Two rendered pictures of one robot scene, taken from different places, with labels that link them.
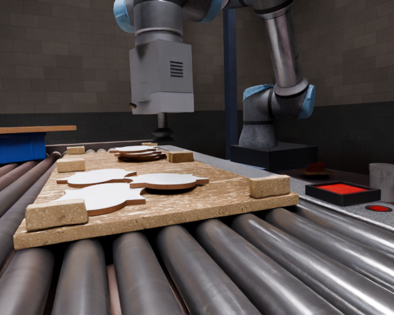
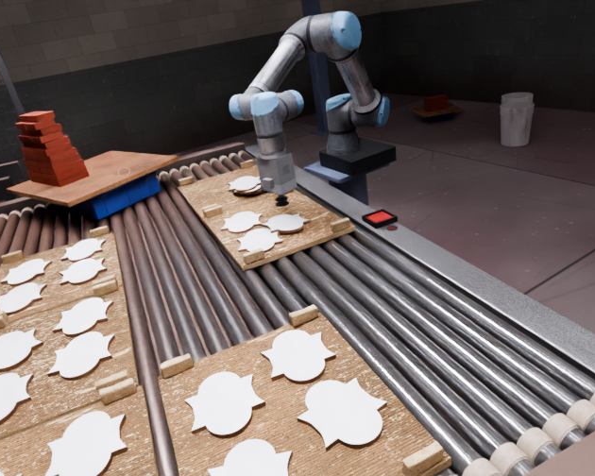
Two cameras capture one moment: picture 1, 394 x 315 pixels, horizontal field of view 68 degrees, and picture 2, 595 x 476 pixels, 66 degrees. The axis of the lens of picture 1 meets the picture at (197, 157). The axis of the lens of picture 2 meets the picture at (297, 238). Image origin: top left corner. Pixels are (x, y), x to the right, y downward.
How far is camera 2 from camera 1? 91 cm
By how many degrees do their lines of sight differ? 19
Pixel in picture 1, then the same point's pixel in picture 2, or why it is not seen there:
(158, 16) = (273, 145)
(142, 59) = (265, 164)
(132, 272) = (291, 273)
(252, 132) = (337, 141)
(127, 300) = (294, 280)
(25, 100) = (14, 60)
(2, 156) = (131, 198)
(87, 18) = not seen: outside the picture
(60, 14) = not seen: outside the picture
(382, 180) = (512, 120)
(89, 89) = (100, 27)
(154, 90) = (276, 183)
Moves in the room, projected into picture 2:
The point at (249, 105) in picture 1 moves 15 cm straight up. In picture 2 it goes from (331, 117) to (327, 79)
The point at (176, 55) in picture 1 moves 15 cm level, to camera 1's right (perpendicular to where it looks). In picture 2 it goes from (284, 162) to (338, 153)
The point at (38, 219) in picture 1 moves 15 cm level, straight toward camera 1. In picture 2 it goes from (248, 259) to (279, 280)
